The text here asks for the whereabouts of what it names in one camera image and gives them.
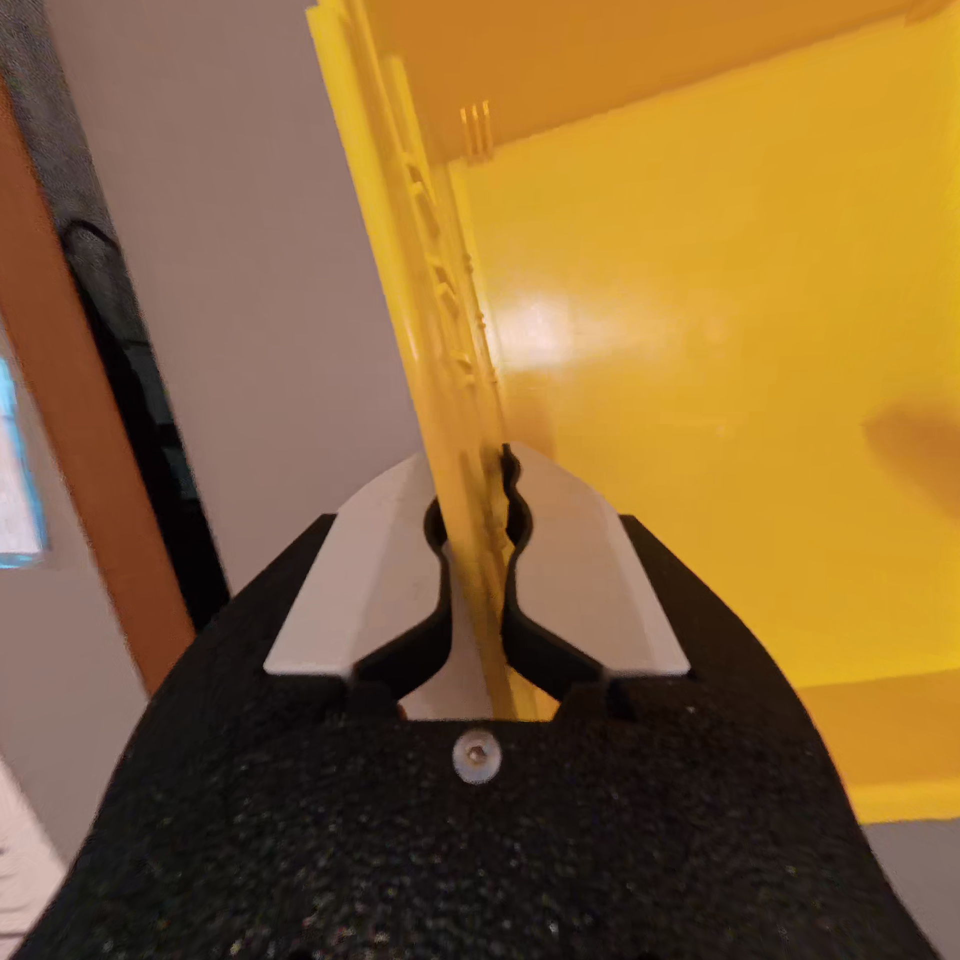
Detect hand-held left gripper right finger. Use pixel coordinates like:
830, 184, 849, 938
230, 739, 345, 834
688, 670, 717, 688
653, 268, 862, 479
499, 442, 691, 704

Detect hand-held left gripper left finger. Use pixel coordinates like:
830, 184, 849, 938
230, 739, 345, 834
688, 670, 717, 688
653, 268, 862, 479
264, 450, 455, 704

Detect yellow plastic box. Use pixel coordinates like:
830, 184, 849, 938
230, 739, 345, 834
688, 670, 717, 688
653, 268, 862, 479
306, 0, 960, 826

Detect black furniture part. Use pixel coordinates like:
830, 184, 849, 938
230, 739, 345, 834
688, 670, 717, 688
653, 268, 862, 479
61, 217, 231, 633

